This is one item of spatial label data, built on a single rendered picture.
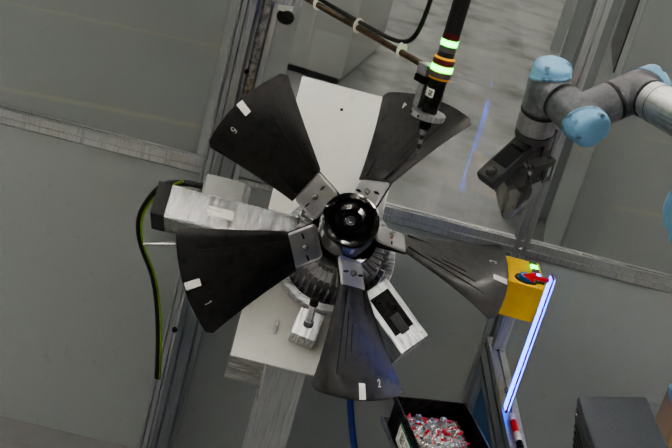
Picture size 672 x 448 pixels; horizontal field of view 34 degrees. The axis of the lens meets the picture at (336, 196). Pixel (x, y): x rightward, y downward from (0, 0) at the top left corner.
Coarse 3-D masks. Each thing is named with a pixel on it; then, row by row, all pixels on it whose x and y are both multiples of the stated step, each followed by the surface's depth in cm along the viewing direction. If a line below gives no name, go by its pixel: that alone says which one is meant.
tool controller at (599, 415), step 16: (592, 400) 171; (608, 400) 171; (624, 400) 171; (640, 400) 171; (576, 416) 171; (592, 416) 167; (608, 416) 166; (624, 416) 166; (640, 416) 166; (576, 432) 170; (592, 432) 162; (608, 432) 162; (624, 432) 162; (640, 432) 162; (656, 432) 162
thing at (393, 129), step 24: (384, 96) 242; (408, 96) 239; (384, 120) 239; (408, 120) 235; (456, 120) 231; (384, 144) 235; (408, 144) 231; (432, 144) 229; (384, 168) 230; (408, 168) 227
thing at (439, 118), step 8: (424, 64) 216; (424, 72) 216; (416, 80) 217; (424, 80) 215; (424, 88) 216; (416, 96) 218; (416, 104) 218; (416, 112) 214; (424, 112) 215; (440, 112) 219; (424, 120) 214; (432, 120) 214; (440, 120) 215
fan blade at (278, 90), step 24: (264, 96) 229; (288, 96) 227; (240, 120) 231; (264, 120) 229; (288, 120) 227; (216, 144) 233; (240, 144) 231; (264, 144) 229; (288, 144) 227; (264, 168) 230; (288, 168) 228; (312, 168) 226; (288, 192) 230
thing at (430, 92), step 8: (432, 80) 213; (432, 88) 213; (440, 88) 213; (424, 96) 215; (432, 96) 214; (440, 96) 214; (424, 104) 215; (432, 104) 215; (432, 112) 215; (424, 128) 217
